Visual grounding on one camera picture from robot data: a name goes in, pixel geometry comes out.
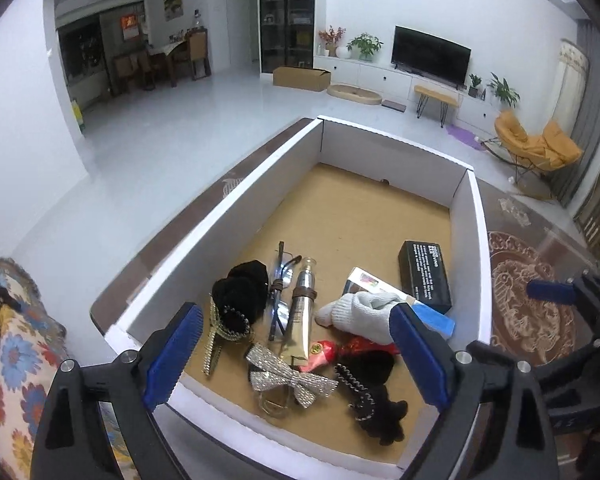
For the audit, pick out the red flower arrangement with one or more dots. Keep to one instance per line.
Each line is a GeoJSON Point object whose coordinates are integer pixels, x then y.
{"type": "Point", "coordinates": [331, 37]}

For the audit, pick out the floral blanket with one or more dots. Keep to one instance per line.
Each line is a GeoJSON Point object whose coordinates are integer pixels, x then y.
{"type": "Point", "coordinates": [20, 360]}

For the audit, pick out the beige oval floor tray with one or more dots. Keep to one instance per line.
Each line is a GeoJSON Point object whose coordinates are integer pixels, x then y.
{"type": "Point", "coordinates": [355, 94]}

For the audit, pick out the blue and white carton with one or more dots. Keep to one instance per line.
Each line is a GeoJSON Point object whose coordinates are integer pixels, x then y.
{"type": "Point", "coordinates": [432, 321]}

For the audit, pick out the white sheer curtain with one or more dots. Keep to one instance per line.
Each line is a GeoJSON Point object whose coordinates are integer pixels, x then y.
{"type": "Point", "coordinates": [570, 85]}

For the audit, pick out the white knit glove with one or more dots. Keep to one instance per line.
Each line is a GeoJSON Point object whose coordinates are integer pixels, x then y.
{"type": "Point", "coordinates": [365, 310]}

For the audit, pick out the wooden dining chair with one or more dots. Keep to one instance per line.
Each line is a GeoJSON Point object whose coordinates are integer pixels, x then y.
{"type": "Point", "coordinates": [199, 52]}
{"type": "Point", "coordinates": [125, 67]}

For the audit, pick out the grey floor scale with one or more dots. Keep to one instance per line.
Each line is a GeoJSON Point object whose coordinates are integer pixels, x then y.
{"type": "Point", "coordinates": [394, 106]}

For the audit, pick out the brown cardboard box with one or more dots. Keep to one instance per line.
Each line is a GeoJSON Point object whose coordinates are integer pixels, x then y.
{"type": "Point", "coordinates": [300, 77]}

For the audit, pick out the red patterned pouch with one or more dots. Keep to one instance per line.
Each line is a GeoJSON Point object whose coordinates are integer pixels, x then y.
{"type": "Point", "coordinates": [325, 352]}

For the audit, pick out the grey curtain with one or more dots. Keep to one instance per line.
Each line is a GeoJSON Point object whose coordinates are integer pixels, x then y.
{"type": "Point", "coordinates": [592, 110]}

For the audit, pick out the glass display cabinet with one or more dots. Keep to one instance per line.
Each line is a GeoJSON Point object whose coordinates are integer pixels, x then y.
{"type": "Point", "coordinates": [285, 15]}

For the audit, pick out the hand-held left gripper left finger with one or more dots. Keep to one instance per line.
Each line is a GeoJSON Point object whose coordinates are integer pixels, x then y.
{"type": "Point", "coordinates": [175, 355]}

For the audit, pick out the red wall calendar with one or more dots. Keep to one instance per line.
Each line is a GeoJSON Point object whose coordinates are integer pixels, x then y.
{"type": "Point", "coordinates": [130, 24]}

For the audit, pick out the small potted plant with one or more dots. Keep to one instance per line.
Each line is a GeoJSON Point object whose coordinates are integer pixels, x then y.
{"type": "Point", "coordinates": [475, 84]}

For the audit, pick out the white cardboard box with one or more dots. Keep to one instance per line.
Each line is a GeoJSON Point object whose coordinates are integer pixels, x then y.
{"type": "Point", "coordinates": [230, 230]}

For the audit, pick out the gold rhinestone hair clip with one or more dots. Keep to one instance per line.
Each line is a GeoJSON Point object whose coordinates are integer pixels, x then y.
{"type": "Point", "coordinates": [212, 350]}

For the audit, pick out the orange lounge chair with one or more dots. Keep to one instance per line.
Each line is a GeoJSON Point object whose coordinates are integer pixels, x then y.
{"type": "Point", "coordinates": [512, 132]}

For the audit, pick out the wooden dining table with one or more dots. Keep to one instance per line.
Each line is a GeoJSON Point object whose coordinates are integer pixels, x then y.
{"type": "Point", "coordinates": [167, 52]}

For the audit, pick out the purple floor mat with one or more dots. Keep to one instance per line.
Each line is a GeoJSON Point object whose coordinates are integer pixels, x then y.
{"type": "Point", "coordinates": [462, 136]}

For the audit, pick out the framed landscape painting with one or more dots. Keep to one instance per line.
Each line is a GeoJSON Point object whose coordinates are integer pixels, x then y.
{"type": "Point", "coordinates": [173, 1]}

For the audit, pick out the white round vase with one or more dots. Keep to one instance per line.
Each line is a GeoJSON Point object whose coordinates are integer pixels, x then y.
{"type": "Point", "coordinates": [343, 52]}

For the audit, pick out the gold cosmetic tube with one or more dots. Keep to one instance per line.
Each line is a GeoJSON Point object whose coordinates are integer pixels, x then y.
{"type": "Point", "coordinates": [300, 315]}

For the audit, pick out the silver rhinestone bow clip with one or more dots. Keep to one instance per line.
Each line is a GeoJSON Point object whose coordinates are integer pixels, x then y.
{"type": "Point", "coordinates": [280, 372]}

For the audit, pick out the large potted plant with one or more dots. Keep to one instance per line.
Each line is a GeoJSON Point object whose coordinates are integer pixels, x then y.
{"type": "Point", "coordinates": [502, 90]}

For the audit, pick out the black velvet scrunchie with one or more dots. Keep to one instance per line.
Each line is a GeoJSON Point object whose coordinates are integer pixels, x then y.
{"type": "Point", "coordinates": [242, 285]}

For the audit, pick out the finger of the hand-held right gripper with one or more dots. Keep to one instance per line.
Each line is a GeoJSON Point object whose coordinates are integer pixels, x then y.
{"type": "Point", "coordinates": [570, 360]}
{"type": "Point", "coordinates": [550, 291]}

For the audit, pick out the black television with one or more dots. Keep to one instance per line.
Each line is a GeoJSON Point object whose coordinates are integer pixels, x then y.
{"type": "Point", "coordinates": [430, 55]}

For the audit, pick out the clear safety glasses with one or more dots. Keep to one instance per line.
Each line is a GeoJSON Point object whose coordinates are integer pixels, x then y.
{"type": "Point", "coordinates": [276, 310]}

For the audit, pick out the dark wooden desktop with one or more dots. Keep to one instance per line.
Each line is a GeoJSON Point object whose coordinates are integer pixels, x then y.
{"type": "Point", "coordinates": [520, 325]}

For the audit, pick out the leafy potted plant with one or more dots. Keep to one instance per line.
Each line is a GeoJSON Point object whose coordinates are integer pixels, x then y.
{"type": "Point", "coordinates": [365, 45]}

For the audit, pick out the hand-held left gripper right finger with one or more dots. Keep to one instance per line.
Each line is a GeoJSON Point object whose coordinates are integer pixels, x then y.
{"type": "Point", "coordinates": [420, 355]}

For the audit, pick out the wooden bench hairpin legs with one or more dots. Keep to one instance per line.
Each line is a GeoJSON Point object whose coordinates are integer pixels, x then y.
{"type": "Point", "coordinates": [435, 93]}

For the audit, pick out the white media console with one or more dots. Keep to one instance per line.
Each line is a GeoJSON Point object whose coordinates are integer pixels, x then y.
{"type": "Point", "coordinates": [380, 75]}

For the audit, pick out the black box white print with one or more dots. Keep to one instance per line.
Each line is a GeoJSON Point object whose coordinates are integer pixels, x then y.
{"type": "Point", "coordinates": [427, 275]}

